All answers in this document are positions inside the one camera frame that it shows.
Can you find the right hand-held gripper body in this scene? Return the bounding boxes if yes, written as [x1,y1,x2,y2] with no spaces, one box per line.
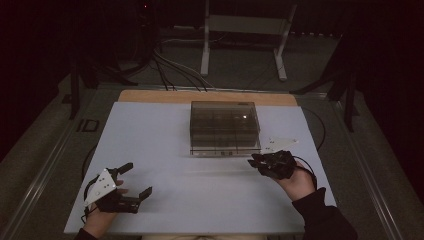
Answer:
[248,137,300,181]

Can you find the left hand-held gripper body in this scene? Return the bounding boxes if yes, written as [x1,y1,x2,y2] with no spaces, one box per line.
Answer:
[83,168,140,215]

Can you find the dark transparent drawer box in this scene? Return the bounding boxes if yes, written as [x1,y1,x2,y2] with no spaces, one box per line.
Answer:
[189,100,262,158]

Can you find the person's left hand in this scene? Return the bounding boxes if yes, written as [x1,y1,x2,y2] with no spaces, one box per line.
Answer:
[81,179,129,240]

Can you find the person's right hand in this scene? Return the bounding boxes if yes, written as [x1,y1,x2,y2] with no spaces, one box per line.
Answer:
[273,159,318,202]

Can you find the white table board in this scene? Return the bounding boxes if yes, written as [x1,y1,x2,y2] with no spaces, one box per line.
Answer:
[63,101,338,235]

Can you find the wooden table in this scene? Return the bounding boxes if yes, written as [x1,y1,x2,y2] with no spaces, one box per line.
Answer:
[118,89,298,107]

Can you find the black stand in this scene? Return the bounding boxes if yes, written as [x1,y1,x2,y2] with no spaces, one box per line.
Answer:
[289,64,362,133]
[68,54,139,121]

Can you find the white metal stand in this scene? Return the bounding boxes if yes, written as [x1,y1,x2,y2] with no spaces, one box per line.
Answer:
[199,0,298,82]

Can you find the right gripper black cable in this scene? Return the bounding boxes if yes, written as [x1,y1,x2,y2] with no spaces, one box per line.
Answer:
[292,155,319,192]

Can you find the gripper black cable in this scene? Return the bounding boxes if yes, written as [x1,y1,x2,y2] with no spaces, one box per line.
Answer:
[292,155,319,192]
[81,174,101,225]

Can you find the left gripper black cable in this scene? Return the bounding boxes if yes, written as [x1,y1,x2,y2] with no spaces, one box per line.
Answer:
[81,174,101,225]

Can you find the thin black floor cable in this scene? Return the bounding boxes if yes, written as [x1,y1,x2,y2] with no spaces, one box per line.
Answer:
[301,106,326,153]
[81,144,98,183]

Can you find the metal floor rail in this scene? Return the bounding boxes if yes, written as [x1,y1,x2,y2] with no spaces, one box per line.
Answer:
[331,98,406,240]
[0,118,78,240]

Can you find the bundle of floor cables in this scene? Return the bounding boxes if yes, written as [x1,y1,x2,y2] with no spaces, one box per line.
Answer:
[152,37,216,93]

